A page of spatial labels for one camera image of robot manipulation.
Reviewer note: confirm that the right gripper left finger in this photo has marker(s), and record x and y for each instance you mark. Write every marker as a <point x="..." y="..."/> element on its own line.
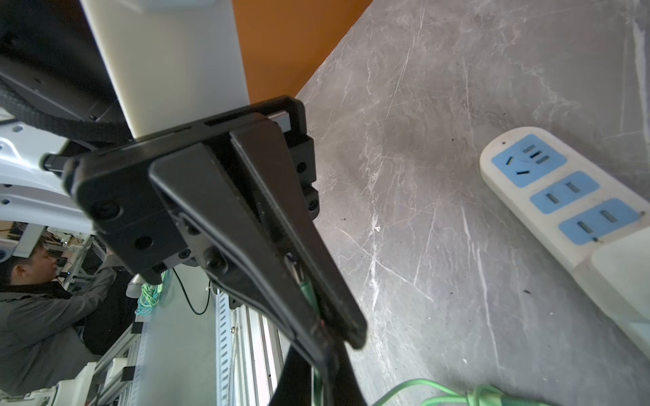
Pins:
<point x="294" y="388"/>

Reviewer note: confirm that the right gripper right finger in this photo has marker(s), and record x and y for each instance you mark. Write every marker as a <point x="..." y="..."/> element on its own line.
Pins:
<point x="342" y="388"/>

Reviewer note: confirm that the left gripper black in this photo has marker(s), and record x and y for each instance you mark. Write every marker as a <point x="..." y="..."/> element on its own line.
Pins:
<point x="114" y="186"/>

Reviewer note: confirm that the white usb charger adapter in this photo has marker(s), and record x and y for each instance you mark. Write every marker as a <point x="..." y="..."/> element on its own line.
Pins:
<point x="616" y="278"/>

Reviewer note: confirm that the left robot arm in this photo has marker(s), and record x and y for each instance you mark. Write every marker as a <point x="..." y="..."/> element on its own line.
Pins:
<point x="54" y="81"/>

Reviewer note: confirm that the person in grey jacket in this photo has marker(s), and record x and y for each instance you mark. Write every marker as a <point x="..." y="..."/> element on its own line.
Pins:
<point x="49" y="334"/>

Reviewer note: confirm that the white power strip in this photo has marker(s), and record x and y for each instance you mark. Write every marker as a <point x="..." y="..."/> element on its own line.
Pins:
<point x="568" y="203"/>

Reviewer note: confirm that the aluminium front rail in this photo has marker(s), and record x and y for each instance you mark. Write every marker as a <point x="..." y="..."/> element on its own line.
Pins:
<point x="223" y="357"/>

